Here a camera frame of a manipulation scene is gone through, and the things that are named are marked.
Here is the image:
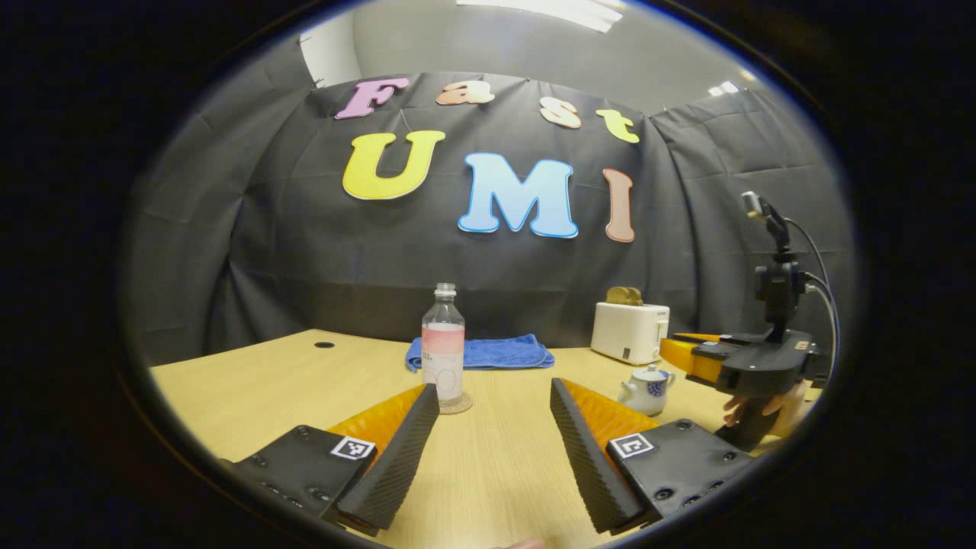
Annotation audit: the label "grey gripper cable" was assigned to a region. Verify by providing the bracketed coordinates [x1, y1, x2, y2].
[807, 281, 841, 361]

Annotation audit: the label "clear water bottle pink label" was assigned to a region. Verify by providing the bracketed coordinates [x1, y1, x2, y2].
[421, 283, 467, 409]

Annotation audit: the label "white toaster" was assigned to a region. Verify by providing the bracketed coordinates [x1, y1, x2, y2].
[591, 302, 671, 365]

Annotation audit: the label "small ceiling lights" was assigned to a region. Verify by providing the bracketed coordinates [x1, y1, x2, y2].
[705, 72, 759, 98]

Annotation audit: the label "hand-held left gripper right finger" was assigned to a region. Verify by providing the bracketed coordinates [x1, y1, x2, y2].
[551, 377, 761, 535]

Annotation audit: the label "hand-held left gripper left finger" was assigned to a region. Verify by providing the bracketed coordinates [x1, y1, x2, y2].
[220, 384, 441, 535]

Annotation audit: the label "ceiling light panel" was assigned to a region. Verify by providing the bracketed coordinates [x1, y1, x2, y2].
[457, 0, 626, 34]

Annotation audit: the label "blue folded towel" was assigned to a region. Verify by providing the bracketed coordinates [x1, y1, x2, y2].
[405, 334, 556, 373]

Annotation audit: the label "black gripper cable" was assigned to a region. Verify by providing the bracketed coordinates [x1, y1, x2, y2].
[785, 217, 837, 336]

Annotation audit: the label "white blue-patterned teacup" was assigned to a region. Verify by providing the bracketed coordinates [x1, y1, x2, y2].
[617, 364, 676, 416]

